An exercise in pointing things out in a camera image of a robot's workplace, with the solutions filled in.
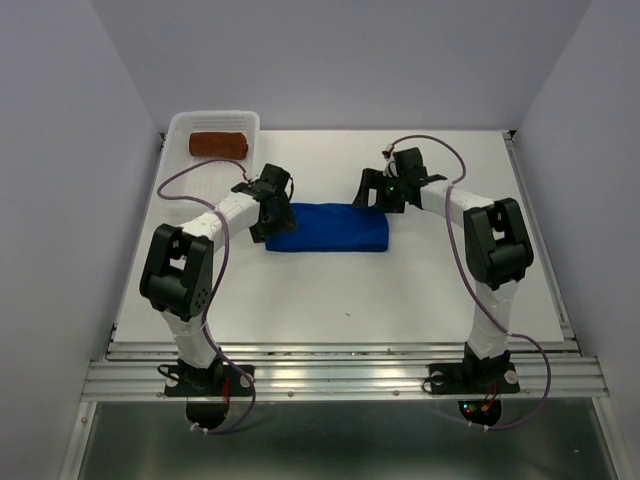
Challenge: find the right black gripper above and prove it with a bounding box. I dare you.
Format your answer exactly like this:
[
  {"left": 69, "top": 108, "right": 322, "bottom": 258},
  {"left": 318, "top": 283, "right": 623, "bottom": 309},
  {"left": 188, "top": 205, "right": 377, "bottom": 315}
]
[{"left": 350, "top": 167, "right": 407, "bottom": 212}]

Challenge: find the blue towel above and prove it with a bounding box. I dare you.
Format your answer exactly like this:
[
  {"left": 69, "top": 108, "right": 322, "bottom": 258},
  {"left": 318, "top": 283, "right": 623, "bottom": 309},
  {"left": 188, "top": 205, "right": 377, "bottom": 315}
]
[{"left": 265, "top": 203, "right": 390, "bottom": 253}]

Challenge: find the brown towel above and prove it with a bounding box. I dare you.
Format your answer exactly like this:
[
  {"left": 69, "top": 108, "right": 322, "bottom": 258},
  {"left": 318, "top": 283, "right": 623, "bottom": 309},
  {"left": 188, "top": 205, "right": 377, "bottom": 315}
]
[{"left": 188, "top": 131, "right": 249, "bottom": 161}]

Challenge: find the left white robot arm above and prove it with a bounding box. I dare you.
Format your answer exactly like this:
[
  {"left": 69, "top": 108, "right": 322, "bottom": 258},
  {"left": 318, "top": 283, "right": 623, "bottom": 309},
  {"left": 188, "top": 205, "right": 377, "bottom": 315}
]
[{"left": 139, "top": 164, "right": 297, "bottom": 394}]

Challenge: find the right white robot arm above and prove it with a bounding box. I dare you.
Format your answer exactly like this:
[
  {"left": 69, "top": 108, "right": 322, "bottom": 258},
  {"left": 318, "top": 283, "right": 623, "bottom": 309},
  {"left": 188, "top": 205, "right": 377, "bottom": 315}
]
[{"left": 352, "top": 144, "right": 534, "bottom": 390}]

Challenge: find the white plastic basket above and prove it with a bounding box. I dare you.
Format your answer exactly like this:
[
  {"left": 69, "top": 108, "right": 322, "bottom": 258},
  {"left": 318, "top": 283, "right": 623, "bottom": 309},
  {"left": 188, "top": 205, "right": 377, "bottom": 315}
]
[{"left": 155, "top": 110, "right": 263, "bottom": 204}]

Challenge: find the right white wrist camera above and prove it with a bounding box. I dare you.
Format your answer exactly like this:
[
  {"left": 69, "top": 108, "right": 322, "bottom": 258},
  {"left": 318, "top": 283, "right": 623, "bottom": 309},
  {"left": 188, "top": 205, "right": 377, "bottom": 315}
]
[{"left": 382, "top": 144, "right": 399, "bottom": 178}]

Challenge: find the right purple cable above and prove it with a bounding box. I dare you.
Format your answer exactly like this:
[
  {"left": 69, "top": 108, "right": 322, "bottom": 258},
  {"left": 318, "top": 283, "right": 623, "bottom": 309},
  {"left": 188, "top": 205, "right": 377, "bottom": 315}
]
[{"left": 382, "top": 134, "right": 554, "bottom": 432}]

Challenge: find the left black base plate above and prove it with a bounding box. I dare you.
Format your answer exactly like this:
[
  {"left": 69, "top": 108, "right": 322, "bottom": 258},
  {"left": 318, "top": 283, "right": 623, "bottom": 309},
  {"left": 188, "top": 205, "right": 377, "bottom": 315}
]
[{"left": 157, "top": 361, "right": 252, "bottom": 400}]

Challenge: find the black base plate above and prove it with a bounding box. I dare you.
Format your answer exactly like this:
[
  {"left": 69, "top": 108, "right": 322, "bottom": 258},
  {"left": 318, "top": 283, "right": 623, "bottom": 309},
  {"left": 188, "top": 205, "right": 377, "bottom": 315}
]
[
  {"left": 426, "top": 362, "right": 520, "bottom": 397},
  {"left": 157, "top": 361, "right": 252, "bottom": 400}
]

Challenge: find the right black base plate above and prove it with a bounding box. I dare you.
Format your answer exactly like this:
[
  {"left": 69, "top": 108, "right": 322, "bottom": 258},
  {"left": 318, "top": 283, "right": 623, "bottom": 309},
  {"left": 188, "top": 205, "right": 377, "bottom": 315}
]
[{"left": 426, "top": 362, "right": 520, "bottom": 397}]

